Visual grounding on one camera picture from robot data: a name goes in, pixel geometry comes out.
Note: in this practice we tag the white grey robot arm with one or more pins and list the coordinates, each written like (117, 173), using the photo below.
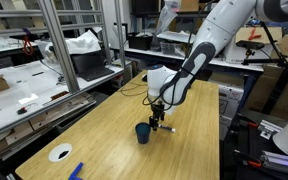
(168, 88)

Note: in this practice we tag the aluminium frame shelf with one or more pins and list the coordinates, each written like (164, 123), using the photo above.
(34, 88)

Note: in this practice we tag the black camera on tripod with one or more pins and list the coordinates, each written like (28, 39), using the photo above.
(250, 47)

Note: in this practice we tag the white cloth on shelf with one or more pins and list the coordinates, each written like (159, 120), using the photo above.
(85, 43)

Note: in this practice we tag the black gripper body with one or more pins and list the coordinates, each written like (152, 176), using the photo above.
(157, 109)

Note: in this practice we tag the white cable grommet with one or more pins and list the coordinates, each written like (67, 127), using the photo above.
(60, 152)

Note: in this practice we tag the blue plastic cup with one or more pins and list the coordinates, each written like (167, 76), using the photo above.
(143, 132)

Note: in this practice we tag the black and white marker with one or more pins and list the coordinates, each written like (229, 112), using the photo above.
(173, 130)

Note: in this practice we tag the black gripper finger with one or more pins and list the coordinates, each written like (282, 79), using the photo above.
(153, 123)
(161, 118)

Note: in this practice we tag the black storage bin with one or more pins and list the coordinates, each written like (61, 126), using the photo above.
(141, 43)

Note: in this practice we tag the red handled pliers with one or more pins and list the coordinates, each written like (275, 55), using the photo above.
(253, 35)

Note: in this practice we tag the black laptop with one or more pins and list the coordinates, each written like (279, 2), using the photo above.
(90, 66)

